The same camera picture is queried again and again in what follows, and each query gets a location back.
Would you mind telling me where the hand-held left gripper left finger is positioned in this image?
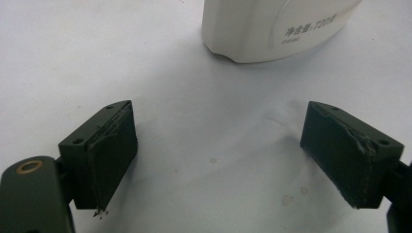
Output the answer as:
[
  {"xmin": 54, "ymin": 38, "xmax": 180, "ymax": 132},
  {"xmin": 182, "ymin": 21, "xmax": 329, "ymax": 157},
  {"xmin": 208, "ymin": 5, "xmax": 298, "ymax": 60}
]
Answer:
[{"xmin": 57, "ymin": 99, "xmax": 139, "ymax": 212}]

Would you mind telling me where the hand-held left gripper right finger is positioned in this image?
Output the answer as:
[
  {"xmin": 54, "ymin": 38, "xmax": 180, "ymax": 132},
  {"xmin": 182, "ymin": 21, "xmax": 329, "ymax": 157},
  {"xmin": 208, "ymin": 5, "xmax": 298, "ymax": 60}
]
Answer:
[{"xmin": 299, "ymin": 100, "xmax": 405, "ymax": 210}]

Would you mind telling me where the white plastic bottle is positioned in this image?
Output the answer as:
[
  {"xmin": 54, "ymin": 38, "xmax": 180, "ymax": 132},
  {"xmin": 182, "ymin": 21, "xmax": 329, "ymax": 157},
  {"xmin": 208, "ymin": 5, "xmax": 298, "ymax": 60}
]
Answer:
[{"xmin": 200, "ymin": 0, "xmax": 364, "ymax": 64}]

